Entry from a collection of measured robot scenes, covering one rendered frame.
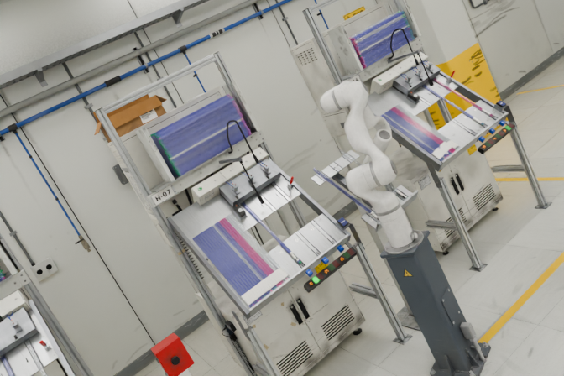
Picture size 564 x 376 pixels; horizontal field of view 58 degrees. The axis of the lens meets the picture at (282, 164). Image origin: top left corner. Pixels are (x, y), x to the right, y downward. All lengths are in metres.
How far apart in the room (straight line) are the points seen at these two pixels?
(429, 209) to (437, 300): 1.14
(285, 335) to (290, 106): 2.47
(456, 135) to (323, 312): 1.37
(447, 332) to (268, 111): 2.81
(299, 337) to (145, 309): 1.73
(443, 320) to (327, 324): 0.84
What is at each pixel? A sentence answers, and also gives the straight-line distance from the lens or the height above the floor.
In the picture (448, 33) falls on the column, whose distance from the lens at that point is 5.51.
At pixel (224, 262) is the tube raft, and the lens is 2.66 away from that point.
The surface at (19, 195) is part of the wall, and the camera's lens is 4.21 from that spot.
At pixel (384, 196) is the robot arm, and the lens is 2.34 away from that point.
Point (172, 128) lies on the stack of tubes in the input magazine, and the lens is 2.82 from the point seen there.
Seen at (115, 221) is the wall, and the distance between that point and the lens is 4.28.
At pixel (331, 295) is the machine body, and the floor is 0.34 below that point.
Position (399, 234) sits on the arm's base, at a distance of 2.39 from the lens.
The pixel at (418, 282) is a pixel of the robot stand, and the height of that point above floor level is 0.53.
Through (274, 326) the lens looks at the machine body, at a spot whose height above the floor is 0.42.
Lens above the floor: 1.75
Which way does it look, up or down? 11 degrees down
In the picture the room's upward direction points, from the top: 27 degrees counter-clockwise
